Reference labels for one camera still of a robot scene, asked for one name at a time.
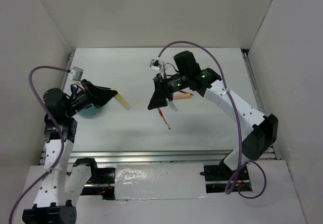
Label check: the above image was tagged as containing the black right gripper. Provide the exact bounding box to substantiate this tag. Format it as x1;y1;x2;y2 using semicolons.
147;72;189;109

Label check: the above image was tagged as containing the green highlighter marker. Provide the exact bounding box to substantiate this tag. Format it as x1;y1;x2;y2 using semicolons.
168;101;178;112

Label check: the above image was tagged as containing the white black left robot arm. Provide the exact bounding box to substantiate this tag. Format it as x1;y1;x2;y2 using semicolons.
22;79;118;223

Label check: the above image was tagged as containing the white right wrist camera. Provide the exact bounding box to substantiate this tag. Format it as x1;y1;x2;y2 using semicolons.
149;57;164;71

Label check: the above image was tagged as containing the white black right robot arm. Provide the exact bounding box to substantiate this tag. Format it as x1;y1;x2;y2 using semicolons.
148;51;278;180

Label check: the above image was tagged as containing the yellow highlighter marker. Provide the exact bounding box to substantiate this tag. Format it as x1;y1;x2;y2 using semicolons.
112;88;131;110

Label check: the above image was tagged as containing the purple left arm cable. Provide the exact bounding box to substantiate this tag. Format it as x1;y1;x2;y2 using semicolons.
9;66;73;224

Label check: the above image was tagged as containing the teal round desk organizer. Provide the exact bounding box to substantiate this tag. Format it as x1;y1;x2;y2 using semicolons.
78;104;101;118

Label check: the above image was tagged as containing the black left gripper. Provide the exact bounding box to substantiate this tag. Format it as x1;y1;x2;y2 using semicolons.
65;79;118;117

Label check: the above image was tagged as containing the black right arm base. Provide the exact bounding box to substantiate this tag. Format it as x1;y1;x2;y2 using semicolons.
199;160;234;184

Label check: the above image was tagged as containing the orange pink highlighter marker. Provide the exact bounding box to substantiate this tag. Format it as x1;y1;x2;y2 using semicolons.
173;93;192;100

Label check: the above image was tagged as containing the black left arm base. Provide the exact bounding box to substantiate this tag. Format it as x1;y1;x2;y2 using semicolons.
73;157;116;186

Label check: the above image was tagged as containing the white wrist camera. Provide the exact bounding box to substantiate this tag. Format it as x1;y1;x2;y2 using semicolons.
149;57;164;71
69;67;84;81

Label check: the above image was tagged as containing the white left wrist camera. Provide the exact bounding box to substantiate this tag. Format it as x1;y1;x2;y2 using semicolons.
69;67;84;81

